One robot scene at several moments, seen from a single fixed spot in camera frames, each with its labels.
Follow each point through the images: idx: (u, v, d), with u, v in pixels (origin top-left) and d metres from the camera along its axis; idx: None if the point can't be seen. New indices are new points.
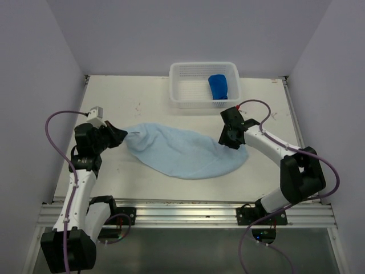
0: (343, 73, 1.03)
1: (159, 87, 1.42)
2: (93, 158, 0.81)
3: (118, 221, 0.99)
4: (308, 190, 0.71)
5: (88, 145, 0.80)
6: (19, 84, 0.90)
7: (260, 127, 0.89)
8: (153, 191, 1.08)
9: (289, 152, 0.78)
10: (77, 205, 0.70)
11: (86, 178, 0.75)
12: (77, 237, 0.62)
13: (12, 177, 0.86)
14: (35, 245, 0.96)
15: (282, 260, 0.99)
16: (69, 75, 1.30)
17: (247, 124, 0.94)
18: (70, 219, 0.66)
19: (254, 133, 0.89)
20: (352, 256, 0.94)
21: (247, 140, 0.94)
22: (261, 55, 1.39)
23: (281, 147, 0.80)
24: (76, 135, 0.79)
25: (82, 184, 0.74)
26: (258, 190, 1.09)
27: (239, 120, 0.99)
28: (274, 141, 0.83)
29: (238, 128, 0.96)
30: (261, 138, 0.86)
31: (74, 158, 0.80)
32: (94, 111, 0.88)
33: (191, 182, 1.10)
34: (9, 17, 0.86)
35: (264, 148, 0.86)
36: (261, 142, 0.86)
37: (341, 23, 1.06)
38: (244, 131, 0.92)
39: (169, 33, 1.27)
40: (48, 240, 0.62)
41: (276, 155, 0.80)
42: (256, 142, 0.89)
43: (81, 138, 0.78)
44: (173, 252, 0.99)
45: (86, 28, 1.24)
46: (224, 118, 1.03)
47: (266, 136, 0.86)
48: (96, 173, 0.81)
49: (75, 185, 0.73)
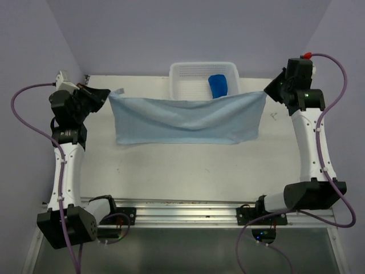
0: (342, 73, 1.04)
1: (159, 87, 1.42)
2: (77, 129, 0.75)
3: (118, 221, 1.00)
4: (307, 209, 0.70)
5: (68, 116, 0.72)
6: (19, 84, 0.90)
7: (319, 119, 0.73)
8: (153, 191, 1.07)
9: (320, 175, 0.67)
10: (68, 181, 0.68)
11: (73, 152, 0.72)
12: (76, 214, 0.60)
13: (12, 177, 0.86)
14: (35, 245, 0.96)
15: (282, 260, 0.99)
16: (69, 75, 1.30)
17: (311, 93, 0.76)
18: (64, 197, 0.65)
19: (305, 123, 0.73)
20: (352, 254, 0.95)
21: (293, 115, 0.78)
22: (261, 56, 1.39)
23: (317, 163, 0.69)
24: (52, 107, 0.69)
25: (70, 158, 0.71)
26: (258, 189, 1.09)
27: (305, 82, 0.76)
28: (317, 153, 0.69)
29: (297, 95, 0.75)
30: (308, 137, 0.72)
31: (56, 132, 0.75)
32: (59, 77, 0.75)
33: (191, 182, 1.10)
34: (11, 19, 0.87)
35: (302, 146, 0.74)
36: (305, 140, 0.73)
37: (341, 24, 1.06)
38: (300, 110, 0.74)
39: (169, 34, 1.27)
40: (45, 219, 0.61)
41: (307, 168, 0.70)
42: (301, 131, 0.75)
43: (59, 110, 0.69)
44: (173, 251, 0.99)
45: (86, 29, 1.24)
46: (290, 67, 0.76)
47: (316, 137, 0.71)
48: (82, 145, 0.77)
49: (63, 161, 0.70)
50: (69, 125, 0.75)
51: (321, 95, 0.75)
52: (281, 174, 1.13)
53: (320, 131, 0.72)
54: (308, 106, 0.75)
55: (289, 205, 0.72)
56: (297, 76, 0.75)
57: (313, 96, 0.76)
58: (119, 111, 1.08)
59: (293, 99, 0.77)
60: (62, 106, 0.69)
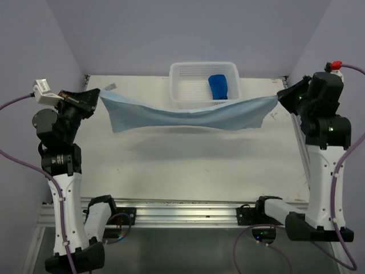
0: (343, 73, 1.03)
1: (159, 86, 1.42)
2: (70, 153, 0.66)
3: (118, 221, 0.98)
4: None
5: (58, 141, 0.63)
6: (19, 84, 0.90)
7: (339, 164, 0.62)
8: (153, 191, 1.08)
9: (328, 225, 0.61)
10: (71, 221, 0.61)
11: (71, 186, 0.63)
12: (86, 256, 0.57)
13: (12, 177, 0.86)
14: (35, 245, 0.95)
15: (282, 260, 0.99)
16: (69, 75, 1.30)
17: (336, 123, 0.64)
18: (69, 240, 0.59)
19: (323, 164, 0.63)
20: (352, 255, 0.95)
21: (310, 146, 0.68)
22: (261, 56, 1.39)
23: (327, 212, 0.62)
24: (38, 132, 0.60)
25: (68, 194, 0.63)
26: (258, 189, 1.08)
27: (331, 108, 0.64)
28: (330, 201, 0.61)
29: (319, 124, 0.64)
30: (323, 180, 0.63)
31: (45, 157, 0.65)
32: (36, 89, 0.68)
33: (191, 182, 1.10)
34: (11, 20, 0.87)
35: (313, 185, 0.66)
36: (319, 180, 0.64)
37: (342, 24, 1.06)
38: (319, 146, 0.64)
39: (169, 33, 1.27)
40: (55, 264, 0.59)
41: (314, 212, 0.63)
42: (315, 166, 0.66)
43: (47, 136, 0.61)
44: (173, 251, 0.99)
45: (86, 28, 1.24)
46: (315, 86, 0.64)
47: (332, 184, 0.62)
48: (77, 169, 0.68)
49: (61, 200, 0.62)
50: (60, 149, 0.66)
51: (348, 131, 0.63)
52: (281, 174, 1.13)
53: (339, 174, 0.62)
54: (329, 142, 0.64)
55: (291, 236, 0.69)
56: (323, 100, 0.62)
57: (341, 126, 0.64)
58: (112, 107, 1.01)
59: (313, 128, 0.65)
60: (51, 131, 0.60)
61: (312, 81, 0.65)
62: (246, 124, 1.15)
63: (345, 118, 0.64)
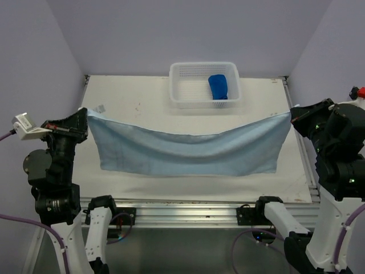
0: (343, 72, 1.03)
1: (159, 86, 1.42)
2: (69, 197, 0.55)
3: (118, 221, 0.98)
4: None
5: (55, 185, 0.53)
6: (19, 84, 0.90)
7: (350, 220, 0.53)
8: (150, 192, 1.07)
9: (329, 267, 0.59)
10: (76, 268, 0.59)
11: (73, 234, 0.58)
12: None
13: (11, 177, 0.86)
14: (35, 245, 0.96)
15: (280, 260, 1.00)
16: (69, 75, 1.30)
17: (359, 170, 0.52)
18: None
19: (335, 214, 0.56)
20: (353, 255, 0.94)
21: (326, 189, 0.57)
22: (261, 55, 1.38)
23: (330, 257, 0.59)
24: (29, 181, 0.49)
25: (70, 241, 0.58)
26: (258, 190, 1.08)
27: (352, 150, 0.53)
28: (335, 249, 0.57)
29: (339, 169, 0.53)
30: (331, 229, 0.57)
31: (40, 203, 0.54)
32: (19, 127, 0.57)
33: (187, 191, 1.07)
34: (10, 18, 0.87)
35: (323, 223, 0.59)
36: (326, 226, 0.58)
37: (342, 23, 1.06)
38: (335, 197, 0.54)
39: (169, 33, 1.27)
40: None
41: (317, 250, 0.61)
42: (325, 210, 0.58)
43: (41, 183, 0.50)
44: (174, 250, 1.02)
45: (86, 28, 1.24)
46: (336, 123, 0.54)
47: (340, 235, 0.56)
48: (77, 209, 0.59)
49: (64, 250, 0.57)
50: (56, 192, 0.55)
51: None
52: (281, 174, 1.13)
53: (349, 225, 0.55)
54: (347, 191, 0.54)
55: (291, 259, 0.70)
56: (344, 141, 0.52)
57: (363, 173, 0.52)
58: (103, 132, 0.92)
59: (332, 174, 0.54)
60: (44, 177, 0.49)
61: (333, 117, 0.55)
62: (257, 164, 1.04)
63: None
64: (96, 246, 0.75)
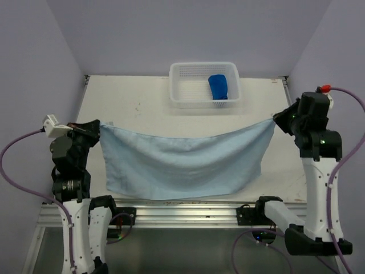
0: (343, 73, 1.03)
1: (159, 86, 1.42)
2: (80, 179, 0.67)
3: (118, 221, 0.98)
4: None
5: (71, 165, 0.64)
6: (19, 84, 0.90)
7: (332, 175, 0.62)
8: (149, 190, 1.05)
9: (326, 236, 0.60)
10: (79, 248, 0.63)
11: (80, 212, 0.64)
12: None
13: (13, 178, 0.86)
14: (35, 245, 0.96)
15: (282, 260, 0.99)
16: (69, 75, 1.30)
17: (327, 138, 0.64)
18: (77, 265, 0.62)
19: (317, 174, 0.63)
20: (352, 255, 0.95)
21: (304, 158, 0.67)
22: (261, 55, 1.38)
23: (324, 222, 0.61)
24: (54, 157, 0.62)
25: (77, 220, 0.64)
26: (258, 190, 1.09)
27: (320, 124, 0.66)
28: (327, 212, 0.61)
29: (312, 138, 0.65)
30: (320, 191, 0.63)
31: (57, 183, 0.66)
32: (48, 123, 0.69)
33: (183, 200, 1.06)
34: (11, 19, 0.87)
35: (311, 193, 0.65)
36: (313, 192, 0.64)
37: (341, 24, 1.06)
38: (313, 158, 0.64)
39: (169, 33, 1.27)
40: None
41: (312, 221, 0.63)
42: (309, 179, 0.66)
43: (61, 160, 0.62)
44: (173, 252, 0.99)
45: (86, 28, 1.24)
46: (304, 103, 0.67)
47: (327, 195, 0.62)
48: (86, 194, 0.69)
49: (71, 226, 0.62)
50: (72, 174, 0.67)
51: (339, 141, 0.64)
52: (281, 174, 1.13)
53: (333, 187, 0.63)
54: (322, 153, 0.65)
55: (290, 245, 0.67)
56: (312, 116, 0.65)
57: (331, 140, 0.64)
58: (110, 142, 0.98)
59: (306, 142, 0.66)
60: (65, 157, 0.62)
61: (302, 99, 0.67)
62: (247, 174, 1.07)
63: (335, 132, 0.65)
64: (96, 245, 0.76)
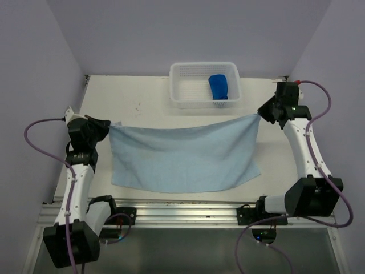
0: (343, 73, 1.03)
1: (159, 86, 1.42)
2: (89, 152, 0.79)
3: (118, 221, 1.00)
4: (309, 212, 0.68)
5: (82, 140, 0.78)
6: (19, 85, 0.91)
7: (308, 125, 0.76)
8: (150, 190, 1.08)
9: (316, 172, 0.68)
10: (77, 197, 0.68)
11: (84, 172, 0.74)
12: (81, 229, 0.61)
13: (13, 177, 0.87)
14: (35, 245, 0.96)
15: (282, 260, 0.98)
16: (69, 75, 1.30)
17: (297, 111, 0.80)
18: (71, 212, 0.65)
19: (295, 128, 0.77)
20: (352, 255, 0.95)
21: (283, 127, 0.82)
22: (261, 56, 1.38)
23: (311, 162, 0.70)
24: (70, 131, 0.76)
25: (80, 177, 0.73)
26: (258, 190, 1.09)
27: (293, 101, 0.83)
28: (310, 153, 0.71)
29: (286, 111, 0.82)
30: (301, 140, 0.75)
31: (69, 154, 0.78)
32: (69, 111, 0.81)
33: (187, 191, 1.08)
34: (11, 20, 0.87)
35: (296, 149, 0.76)
36: (297, 144, 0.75)
37: (342, 24, 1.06)
38: (288, 121, 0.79)
39: (169, 33, 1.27)
40: (52, 233, 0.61)
41: (302, 166, 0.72)
42: (292, 138, 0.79)
43: (76, 133, 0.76)
44: (174, 251, 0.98)
45: (86, 29, 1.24)
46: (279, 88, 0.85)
47: (307, 140, 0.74)
48: (93, 168, 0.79)
49: (74, 179, 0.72)
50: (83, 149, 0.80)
51: (307, 111, 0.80)
52: (282, 174, 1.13)
53: (311, 134, 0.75)
54: (296, 117, 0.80)
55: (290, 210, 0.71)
56: (285, 95, 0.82)
57: (301, 112, 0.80)
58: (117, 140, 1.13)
59: (282, 113, 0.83)
60: (78, 129, 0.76)
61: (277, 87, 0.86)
62: (244, 170, 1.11)
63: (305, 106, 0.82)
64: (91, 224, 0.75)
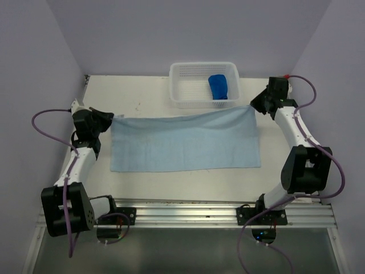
0: (342, 73, 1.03)
1: (159, 87, 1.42)
2: (93, 141, 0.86)
3: (118, 221, 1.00)
4: (304, 184, 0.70)
5: (86, 130, 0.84)
6: (19, 84, 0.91)
7: (295, 109, 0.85)
8: (151, 190, 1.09)
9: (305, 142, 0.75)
10: (77, 168, 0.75)
11: (86, 152, 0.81)
12: (77, 189, 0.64)
13: (14, 177, 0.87)
14: (35, 244, 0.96)
15: (282, 260, 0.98)
16: (69, 75, 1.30)
17: (285, 103, 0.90)
18: (71, 177, 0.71)
19: (284, 113, 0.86)
20: (351, 254, 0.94)
21: (275, 116, 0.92)
22: (261, 56, 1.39)
23: (300, 136, 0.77)
24: (75, 121, 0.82)
25: (83, 156, 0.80)
26: (258, 189, 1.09)
27: (283, 95, 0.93)
28: (299, 129, 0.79)
29: (275, 103, 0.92)
30: (290, 121, 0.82)
31: (75, 142, 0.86)
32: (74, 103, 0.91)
33: (191, 181, 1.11)
34: (11, 20, 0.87)
35: (287, 130, 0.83)
36: (287, 125, 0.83)
37: (341, 24, 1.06)
38: (278, 109, 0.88)
39: (169, 33, 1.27)
40: (49, 193, 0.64)
41: (293, 141, 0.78)
42: (283, 122, 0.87)
43: (80, 124, 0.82)
44: (173, 251, 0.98)
45: (86, 29, 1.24)
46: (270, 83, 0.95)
47: (296, 121, 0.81)
48: (96, 154, 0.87)
49: (76, 156, 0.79)
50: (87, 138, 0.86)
51: (295, 103, 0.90)
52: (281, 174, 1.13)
53: (299, 117, 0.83)
54: (284, 107, 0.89)
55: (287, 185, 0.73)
56: (275, 89, 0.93)
57: (289, 103, 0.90)
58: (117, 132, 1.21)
59: (272, 106, 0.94)
60: (83, 120, 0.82)
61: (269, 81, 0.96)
62: (233, 161, 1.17)
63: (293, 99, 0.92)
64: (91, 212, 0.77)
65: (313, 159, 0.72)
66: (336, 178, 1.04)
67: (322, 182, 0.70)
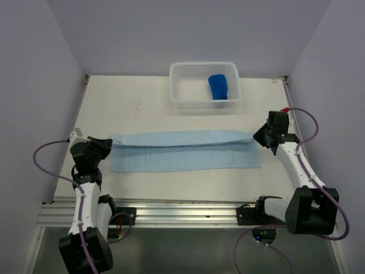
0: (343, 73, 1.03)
1: (159, 87, 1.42)
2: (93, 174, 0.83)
3: (118, 221, 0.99)
4: (309, 228, 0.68)
5: (86, 162, 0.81)
6: (18, 84, 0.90)
7: (297, 145, 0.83)
8: (151, 191, 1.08)
9: (311, 183, 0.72)
10: (88, 209, 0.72)
11: (92, 189, 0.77)
12: (94, 235, 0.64)
13: (13, 177, 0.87)
14: (35, 244, 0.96)
15: (282, 259, 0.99)
16: (69, 75, 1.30)
17: (287, 138, 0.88)
18: (84, 222, 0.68)
19: (286, 149, 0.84)
20: (352, 254, 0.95)
21: (276, 152, 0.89)
22: (261, 55, 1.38)
23: (304, 176, 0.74)
24: (73, 155, 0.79)
25: (89, 194, 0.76)
26: (258, 190, 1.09)
27: (283, 129, 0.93)
28: (303, 167, 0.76)
29: (276, 138, 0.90)
30: (293, 158, 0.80)
31: (76, 176, 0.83)
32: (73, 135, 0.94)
33: (191, 182, 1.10)
34: (10, 18, 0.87)
35: (290, 168, 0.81)
36: (291, 162, 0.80)
37: (341, 24, 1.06)
38: (280, 144, 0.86)
39: (169, 33, 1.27)
40: (67, 243, 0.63)
41: (297, 181, 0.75)
42: (285, 159, 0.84)
43: (80, 157, 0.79)
44: (173, 250, 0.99)
45: (86, 28, 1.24)
46: (270, 117, 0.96)
47: (299, 160, 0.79)
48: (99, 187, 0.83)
49: (82, 196, 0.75)
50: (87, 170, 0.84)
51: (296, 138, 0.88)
52: (281, 174, 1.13)
53: (300, 153, 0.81)
54: (286, 141, 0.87)
55: (291, 226, 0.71)
56: (275, 124, 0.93)
57: (291, 138, 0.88)
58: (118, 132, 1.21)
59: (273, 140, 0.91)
60: (82, 153, 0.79)
61: (269, 115, 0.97)
62: (233, 162, 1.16)
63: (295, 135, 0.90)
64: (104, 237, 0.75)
65: (320, 200, 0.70)
66: (337, 178, 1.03)
67: (329, 225, 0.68)
